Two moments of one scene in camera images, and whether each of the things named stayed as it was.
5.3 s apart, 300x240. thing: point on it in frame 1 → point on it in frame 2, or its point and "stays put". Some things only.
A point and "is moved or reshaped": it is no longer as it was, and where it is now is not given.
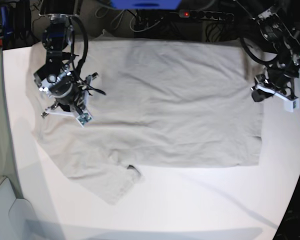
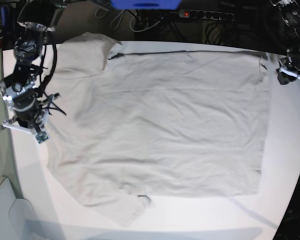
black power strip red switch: x=207 y=15 stays put
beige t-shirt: x=168 y=103 is moved or reshaped
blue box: x=146 y=4 stays put
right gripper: x=291 y=103 → x=290 y=70
